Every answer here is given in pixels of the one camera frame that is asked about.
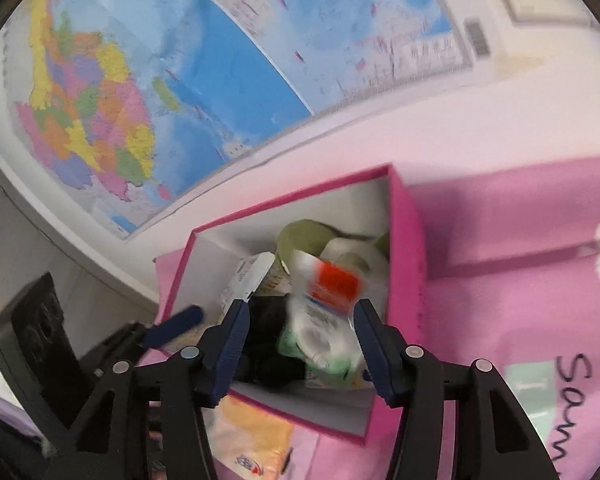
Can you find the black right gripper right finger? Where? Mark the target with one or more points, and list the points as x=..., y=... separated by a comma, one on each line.
x=493, y=438

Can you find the green white wipes pouch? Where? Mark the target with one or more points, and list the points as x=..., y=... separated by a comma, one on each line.
x=318, y=329

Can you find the pink bed sheet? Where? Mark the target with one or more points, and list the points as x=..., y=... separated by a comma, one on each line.
x=501, y=266

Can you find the white wet wipes pack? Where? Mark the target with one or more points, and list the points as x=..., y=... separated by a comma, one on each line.
x=247, y=278

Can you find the grey brown wardrobe door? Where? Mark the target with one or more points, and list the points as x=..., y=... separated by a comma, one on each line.
x=95, y=303

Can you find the black soft cloth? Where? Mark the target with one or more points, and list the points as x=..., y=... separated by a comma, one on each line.
x=261, y=363

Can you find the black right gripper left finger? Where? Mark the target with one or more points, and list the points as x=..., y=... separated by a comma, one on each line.
x=108, y=439

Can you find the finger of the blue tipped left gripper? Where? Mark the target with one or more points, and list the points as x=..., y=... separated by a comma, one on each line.
x=159, y=335

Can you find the pastel tissue pack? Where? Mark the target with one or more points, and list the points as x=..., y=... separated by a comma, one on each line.
x=252, y=443

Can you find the pink cardboard box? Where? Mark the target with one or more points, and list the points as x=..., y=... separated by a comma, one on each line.
x=369, y=203

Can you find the purple cloth pile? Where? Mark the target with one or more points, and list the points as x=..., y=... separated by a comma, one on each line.
x=18, y=419

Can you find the wall map poster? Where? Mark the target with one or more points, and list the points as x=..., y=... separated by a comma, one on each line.
x=129, y=105

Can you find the green plush turtle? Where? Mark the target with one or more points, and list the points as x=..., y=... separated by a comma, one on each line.
x=364, y=255

